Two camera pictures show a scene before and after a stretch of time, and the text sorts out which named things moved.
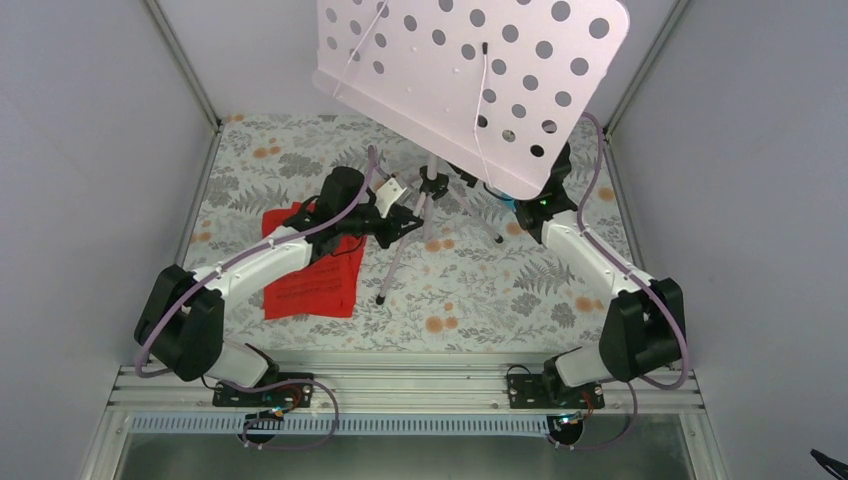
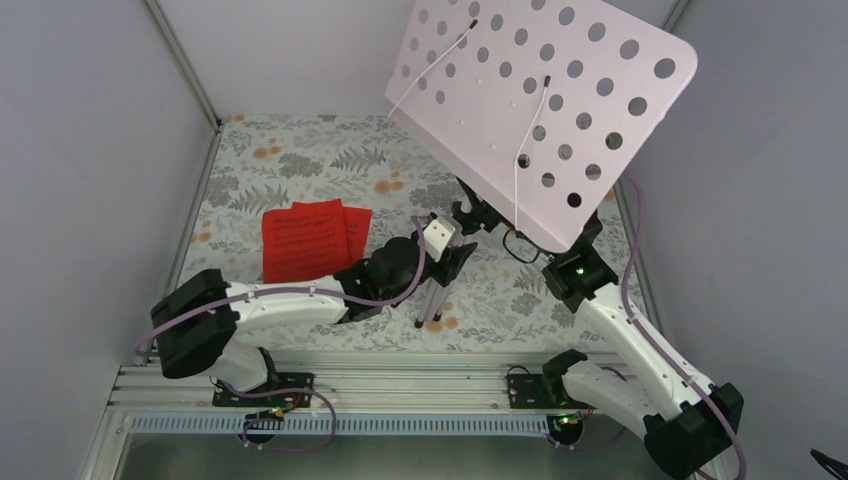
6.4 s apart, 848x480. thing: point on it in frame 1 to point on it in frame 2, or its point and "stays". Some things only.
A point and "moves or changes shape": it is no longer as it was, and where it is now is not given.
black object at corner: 837,467 stays
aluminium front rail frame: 400,391 stays
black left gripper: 395,217 to 451,266
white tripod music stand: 503,86 moves or changes shape
